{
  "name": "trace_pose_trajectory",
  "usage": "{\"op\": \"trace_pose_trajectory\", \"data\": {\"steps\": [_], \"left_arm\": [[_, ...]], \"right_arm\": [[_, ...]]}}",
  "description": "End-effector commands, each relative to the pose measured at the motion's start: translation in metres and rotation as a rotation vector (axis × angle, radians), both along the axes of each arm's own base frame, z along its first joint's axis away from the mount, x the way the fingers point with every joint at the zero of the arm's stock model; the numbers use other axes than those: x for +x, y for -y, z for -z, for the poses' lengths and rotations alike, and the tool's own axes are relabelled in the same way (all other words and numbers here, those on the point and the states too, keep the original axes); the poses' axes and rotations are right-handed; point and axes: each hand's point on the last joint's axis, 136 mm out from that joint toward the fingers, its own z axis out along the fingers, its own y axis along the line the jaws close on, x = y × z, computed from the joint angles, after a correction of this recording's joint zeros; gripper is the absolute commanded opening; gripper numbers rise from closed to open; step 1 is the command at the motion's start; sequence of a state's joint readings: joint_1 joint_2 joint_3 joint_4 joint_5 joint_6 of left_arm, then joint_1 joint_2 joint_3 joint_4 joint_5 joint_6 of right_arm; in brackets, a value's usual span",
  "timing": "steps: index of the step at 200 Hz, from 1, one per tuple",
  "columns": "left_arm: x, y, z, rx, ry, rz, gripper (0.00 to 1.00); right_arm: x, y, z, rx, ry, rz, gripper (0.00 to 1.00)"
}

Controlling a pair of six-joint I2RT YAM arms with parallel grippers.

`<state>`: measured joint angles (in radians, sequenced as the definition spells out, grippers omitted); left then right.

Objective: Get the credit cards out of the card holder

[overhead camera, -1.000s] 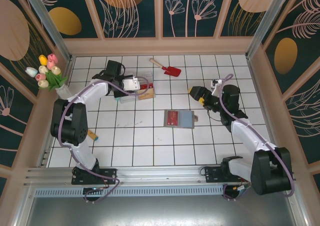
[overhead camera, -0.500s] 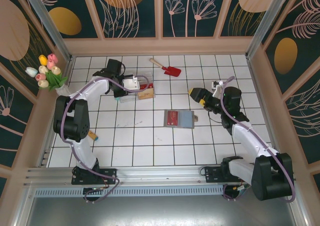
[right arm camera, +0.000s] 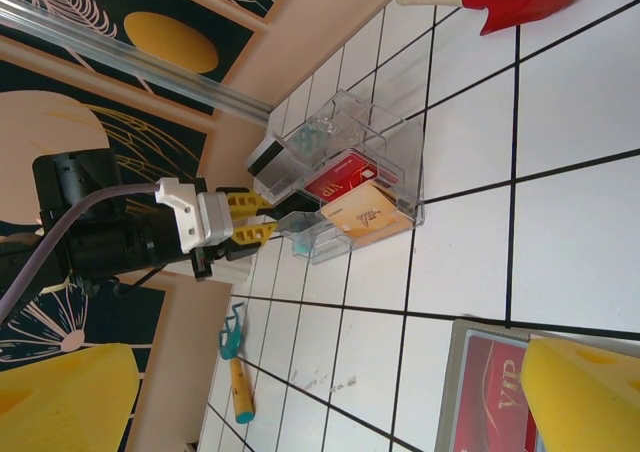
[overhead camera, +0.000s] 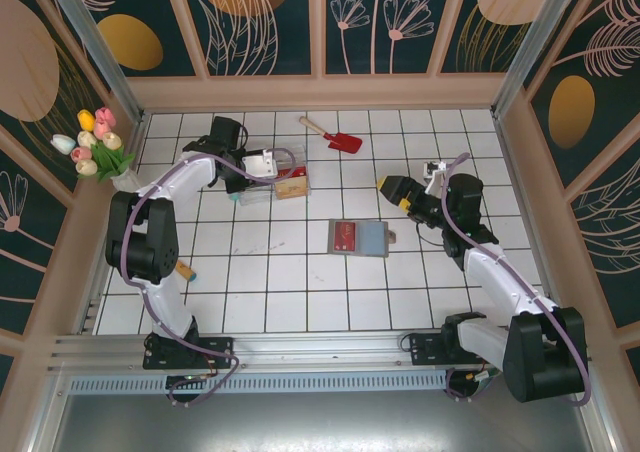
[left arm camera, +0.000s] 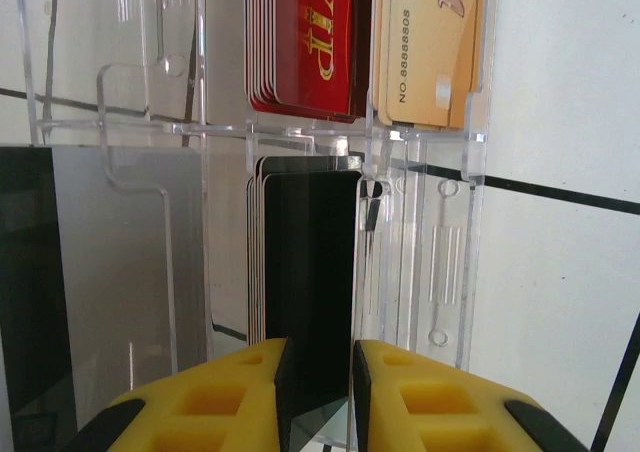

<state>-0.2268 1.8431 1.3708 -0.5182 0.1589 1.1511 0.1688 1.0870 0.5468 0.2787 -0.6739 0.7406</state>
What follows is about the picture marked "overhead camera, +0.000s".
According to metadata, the aluminium frame post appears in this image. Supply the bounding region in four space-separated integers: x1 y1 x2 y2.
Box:
492 0 596 118
42 0 146 126

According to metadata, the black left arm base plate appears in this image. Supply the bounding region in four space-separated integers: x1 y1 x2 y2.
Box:
142 334 236 371

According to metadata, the grey card holder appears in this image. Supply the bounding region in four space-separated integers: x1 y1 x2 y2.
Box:
327 219 400 259

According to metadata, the dark red credit card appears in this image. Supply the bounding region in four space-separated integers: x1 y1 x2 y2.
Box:
332 220 357 252

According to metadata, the slotted grey cable duct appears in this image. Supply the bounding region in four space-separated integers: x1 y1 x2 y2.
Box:
67 371 451 394

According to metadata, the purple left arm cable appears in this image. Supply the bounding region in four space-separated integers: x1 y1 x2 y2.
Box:
121 146 297 409

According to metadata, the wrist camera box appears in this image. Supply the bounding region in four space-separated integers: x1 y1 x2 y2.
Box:
422 160 450 194
242 150 278 179

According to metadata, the white ribbed vase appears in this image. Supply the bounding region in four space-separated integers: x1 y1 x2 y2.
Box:
111 167 142 193

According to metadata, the pale blue credit card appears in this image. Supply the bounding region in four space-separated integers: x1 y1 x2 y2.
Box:
358 222 387 255

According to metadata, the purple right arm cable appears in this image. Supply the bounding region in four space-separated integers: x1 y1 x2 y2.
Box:
439 151 594 408

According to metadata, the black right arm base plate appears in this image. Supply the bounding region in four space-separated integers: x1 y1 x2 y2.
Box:
408 329 500 368

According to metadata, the tan gold card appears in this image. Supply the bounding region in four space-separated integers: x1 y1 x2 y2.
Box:
274 179 309 202

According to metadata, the red toy shovel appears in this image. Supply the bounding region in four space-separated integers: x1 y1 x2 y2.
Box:
298 115 363 155

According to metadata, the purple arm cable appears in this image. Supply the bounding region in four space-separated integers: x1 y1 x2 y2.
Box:
439 151 594 408
121 146 297 409

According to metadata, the tulip bouquet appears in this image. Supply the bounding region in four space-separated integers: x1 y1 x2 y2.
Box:
71 106 136 182

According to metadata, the clear acrylic card organizer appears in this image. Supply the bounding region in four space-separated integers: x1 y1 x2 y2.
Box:
232 144 313 207

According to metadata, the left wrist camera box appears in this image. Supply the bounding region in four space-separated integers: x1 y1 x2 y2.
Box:
242 150 278 179

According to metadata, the aluminium mounting rail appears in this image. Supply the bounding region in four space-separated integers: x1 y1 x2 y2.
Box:
47 326 594 374

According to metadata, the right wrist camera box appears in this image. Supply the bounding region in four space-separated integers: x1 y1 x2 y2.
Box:
422 160 450 194

